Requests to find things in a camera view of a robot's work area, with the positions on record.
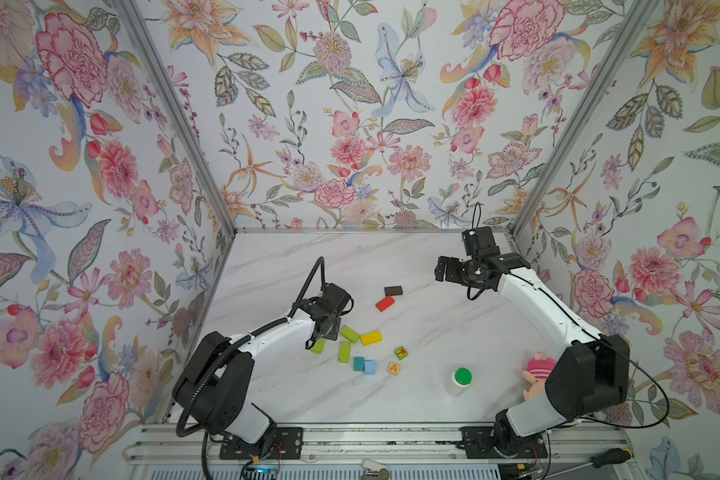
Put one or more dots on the black handled screwdriver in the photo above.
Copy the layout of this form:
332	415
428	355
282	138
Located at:
614	456

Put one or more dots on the wood cube letter A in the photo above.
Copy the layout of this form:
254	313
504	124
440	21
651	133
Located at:
393	368

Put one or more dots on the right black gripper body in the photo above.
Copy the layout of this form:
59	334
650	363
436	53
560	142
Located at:
462	273

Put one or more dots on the white bottle green cap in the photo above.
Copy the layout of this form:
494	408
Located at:
458	381

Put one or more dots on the yellow wood block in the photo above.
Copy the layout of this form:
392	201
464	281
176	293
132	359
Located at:
371	338

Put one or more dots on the red wood block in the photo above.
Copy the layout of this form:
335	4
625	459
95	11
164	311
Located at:
385	303

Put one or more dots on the light blue cube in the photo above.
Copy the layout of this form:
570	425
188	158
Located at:
369	367

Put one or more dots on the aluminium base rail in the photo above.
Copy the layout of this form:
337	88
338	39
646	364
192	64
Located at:
449	442

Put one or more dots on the green block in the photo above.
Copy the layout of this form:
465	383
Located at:
345	349
318	347
350	335

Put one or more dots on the brown wood block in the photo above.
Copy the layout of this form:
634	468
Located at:
393	291

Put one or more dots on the green cube red print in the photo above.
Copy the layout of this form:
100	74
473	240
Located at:
401	353

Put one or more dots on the teal cube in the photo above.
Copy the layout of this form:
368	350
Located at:
359	364

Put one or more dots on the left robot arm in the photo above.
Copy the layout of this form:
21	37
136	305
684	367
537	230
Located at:
212	389

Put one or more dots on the pink plush toy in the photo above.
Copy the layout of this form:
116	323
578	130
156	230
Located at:
537	371

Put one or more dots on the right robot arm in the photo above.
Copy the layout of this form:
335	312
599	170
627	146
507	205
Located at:
591	371

